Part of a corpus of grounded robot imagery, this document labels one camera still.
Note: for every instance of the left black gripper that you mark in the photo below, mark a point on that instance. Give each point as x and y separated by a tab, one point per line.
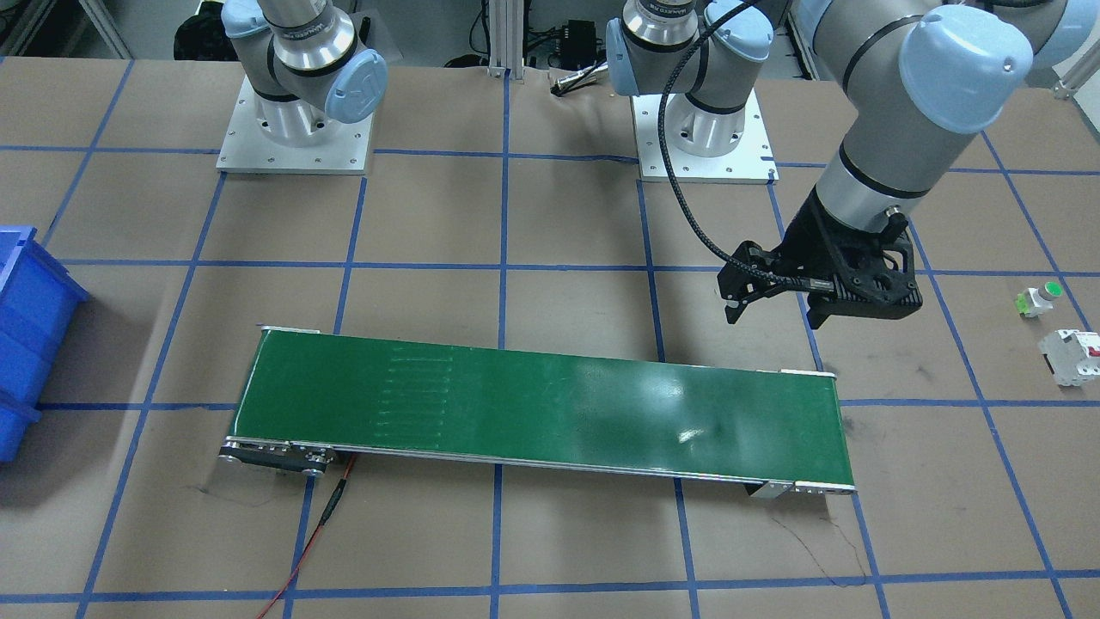
801	243

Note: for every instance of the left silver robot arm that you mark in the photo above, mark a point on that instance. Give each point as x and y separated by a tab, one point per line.
925	77

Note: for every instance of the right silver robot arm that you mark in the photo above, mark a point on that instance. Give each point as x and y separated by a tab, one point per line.
306	65

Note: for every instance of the white circuit breaker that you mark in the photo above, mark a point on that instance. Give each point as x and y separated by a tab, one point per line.
1072	356

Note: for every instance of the black electronics box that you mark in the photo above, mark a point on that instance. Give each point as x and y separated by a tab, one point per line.
579	45

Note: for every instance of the green conveyor belt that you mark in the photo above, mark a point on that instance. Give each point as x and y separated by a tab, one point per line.
308	395

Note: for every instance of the blue plastic bin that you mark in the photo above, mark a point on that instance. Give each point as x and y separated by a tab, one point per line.
38	297

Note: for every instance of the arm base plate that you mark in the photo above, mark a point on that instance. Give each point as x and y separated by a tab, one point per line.
704	147
270	137

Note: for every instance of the green push button switch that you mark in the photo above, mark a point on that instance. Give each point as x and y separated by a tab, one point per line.
1034	302

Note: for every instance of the aluminium frame post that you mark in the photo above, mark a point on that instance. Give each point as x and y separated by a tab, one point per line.
507	26

